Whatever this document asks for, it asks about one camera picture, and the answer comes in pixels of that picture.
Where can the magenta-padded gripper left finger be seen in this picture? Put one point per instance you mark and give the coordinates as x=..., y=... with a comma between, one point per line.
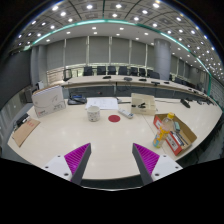
x=78, y=158

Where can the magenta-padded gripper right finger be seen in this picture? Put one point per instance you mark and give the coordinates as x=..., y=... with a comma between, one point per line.
x=146, y=159

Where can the yellow-capped clear drink bottle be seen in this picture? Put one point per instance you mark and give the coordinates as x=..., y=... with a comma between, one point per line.
x=163, y=131

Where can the green whiteboard eraser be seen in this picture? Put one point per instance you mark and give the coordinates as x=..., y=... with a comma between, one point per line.
x=177, y=126

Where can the white patterned cup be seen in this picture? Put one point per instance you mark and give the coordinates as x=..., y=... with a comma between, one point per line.
x=93, y=114

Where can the open brown cardboard box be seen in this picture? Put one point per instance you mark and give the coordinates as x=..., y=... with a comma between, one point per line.
x=186, y=133

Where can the white remote control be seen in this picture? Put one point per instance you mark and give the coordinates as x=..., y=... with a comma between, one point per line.
x=125, y=113

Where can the flat round red coaster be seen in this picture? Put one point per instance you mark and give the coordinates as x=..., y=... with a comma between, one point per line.
x=114, y=118

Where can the white plastic organizer tray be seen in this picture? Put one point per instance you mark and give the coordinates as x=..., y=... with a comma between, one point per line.
x=143, y=100

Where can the brown paper envelope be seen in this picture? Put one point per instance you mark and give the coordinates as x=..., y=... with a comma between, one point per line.
x=25, y=131

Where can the white printed paper sheet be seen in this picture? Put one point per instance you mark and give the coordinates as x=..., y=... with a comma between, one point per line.
x=102, y=103

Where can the black table microphone base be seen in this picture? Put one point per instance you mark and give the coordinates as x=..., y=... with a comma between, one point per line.
x=185, y=103

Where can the small black device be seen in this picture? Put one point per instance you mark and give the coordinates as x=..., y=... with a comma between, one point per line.
x=22, y=119

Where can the long curved conference table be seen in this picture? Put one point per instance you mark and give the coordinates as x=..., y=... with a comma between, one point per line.
x=96, y=81

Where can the row of black office chairs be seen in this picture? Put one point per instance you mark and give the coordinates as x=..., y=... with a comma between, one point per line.
x=111, y=70

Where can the ceiling lights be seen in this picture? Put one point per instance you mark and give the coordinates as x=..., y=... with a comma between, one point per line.
x=89, y=6

